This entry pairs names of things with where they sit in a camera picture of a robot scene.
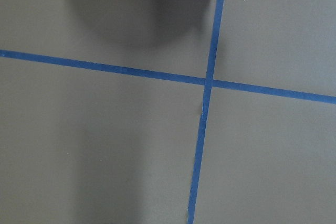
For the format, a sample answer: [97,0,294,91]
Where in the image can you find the long blue tape line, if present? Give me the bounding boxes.
[1,50,335,104]

